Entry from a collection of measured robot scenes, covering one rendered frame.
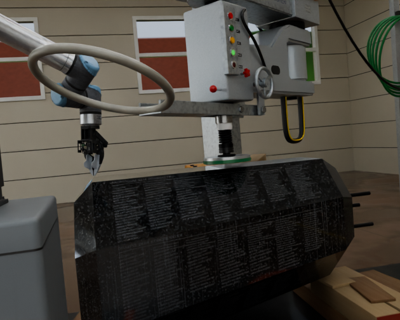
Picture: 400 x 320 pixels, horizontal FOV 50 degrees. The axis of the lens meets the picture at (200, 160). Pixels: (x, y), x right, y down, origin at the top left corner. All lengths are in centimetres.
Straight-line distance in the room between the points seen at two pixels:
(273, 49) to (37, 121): 638
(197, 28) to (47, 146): 636
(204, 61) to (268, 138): 691
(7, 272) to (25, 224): 9
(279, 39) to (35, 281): 173
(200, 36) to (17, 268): 134
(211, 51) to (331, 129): 766
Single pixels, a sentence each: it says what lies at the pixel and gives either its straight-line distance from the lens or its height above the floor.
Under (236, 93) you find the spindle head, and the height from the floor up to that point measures 115.
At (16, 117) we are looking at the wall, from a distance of 816.
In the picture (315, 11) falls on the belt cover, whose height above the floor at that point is 163.
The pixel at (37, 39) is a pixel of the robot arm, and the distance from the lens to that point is 167.
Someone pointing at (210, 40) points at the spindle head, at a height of 139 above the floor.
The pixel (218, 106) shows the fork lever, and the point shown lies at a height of 110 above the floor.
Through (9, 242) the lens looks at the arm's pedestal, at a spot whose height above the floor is 81.
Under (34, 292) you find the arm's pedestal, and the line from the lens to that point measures 89.
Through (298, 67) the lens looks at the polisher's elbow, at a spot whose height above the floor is 131.
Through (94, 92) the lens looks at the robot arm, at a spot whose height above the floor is 120.
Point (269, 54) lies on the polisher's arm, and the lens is 216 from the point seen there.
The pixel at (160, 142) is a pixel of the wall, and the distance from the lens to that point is 814.
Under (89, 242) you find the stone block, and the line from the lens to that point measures 172.
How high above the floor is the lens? 97
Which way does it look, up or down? 3 degrees down
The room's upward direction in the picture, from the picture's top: 5 degrees counter-clockwise
